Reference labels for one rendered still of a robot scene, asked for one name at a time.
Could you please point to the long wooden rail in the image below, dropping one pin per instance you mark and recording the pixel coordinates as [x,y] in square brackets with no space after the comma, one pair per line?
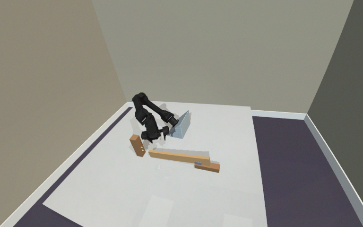
[180,157]

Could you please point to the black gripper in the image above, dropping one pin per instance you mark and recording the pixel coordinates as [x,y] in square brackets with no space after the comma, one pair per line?
[145,135]

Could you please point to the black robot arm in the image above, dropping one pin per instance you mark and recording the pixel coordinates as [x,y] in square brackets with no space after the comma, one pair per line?
[141,113]

